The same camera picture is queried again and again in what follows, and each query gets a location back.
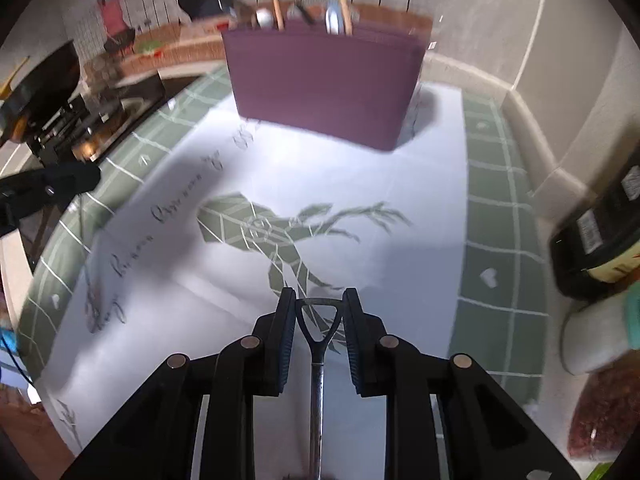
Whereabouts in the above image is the white container with teal cap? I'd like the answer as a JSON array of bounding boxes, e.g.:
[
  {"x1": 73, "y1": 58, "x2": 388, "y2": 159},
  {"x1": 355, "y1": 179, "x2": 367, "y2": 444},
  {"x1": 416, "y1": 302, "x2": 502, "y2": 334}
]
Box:
[{"x1": 560, "y1": 285, "x2": 640, "y2": 376}]

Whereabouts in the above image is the black wok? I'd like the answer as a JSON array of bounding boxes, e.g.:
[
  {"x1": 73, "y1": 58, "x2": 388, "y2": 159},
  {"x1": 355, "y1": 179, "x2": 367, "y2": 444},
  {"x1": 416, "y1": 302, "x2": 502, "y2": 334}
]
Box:
[{"x1": 0, "y1": 40, "x2": 83, "y2": 127}]

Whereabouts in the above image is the metal spoon with triangular handle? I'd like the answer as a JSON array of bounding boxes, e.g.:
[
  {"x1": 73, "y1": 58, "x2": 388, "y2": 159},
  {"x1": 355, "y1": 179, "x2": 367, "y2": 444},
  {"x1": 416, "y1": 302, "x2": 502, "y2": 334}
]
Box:
[{"x1": 294, "y1": 298, "x2": 342, "y2": 480}]

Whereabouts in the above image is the green and white placemat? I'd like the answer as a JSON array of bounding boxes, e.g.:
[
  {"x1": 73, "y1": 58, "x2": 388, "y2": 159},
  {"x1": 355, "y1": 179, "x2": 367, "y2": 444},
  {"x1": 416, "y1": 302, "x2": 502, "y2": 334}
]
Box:
[{"x1": 17, "y1": 67, "x2": 551, "y2": 480}]

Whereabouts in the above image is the purple utensil holder box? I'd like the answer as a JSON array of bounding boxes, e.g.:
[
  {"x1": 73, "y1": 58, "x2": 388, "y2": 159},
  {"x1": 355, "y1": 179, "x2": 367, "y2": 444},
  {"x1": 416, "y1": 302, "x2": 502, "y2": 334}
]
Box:
[{"x1": 221, "y1": 20, "x2": 427, "y2": 152}]

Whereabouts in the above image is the dark glass bottle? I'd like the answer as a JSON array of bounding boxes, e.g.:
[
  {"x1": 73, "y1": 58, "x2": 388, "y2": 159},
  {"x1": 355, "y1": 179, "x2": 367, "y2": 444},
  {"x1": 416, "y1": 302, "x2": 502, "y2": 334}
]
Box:
[{"x1": 547, "y1": 152, "x2": 640, "y2": 302}]

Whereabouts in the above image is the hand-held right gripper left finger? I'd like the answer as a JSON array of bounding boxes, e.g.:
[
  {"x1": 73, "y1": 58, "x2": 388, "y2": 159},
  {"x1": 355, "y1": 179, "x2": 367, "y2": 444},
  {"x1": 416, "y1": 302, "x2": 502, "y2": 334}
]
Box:
[{"x1": 62, "y1": 287, "x2": 297, "y2": 480}]

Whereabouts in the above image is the bag of red dried food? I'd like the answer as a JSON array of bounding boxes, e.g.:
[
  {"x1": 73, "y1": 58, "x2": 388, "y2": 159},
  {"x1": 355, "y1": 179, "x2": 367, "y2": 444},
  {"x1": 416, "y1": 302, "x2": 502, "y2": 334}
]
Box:
[{"x1": 567, "y1": 360, "x2": 637, "y2": 461}]

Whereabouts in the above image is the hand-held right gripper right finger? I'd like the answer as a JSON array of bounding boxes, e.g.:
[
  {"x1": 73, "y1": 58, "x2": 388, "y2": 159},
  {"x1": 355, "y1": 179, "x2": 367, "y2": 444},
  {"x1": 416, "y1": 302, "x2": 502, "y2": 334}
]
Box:
[{"x1": 342, "y1": 288, "x2": 581, "y2": 480}]

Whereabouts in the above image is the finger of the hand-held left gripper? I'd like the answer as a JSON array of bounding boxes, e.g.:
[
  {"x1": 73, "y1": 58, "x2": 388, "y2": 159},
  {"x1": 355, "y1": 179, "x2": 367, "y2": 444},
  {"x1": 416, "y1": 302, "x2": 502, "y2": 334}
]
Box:
[{"x1": 0, "y1": 162, "x2": 102, "y2": 236}]

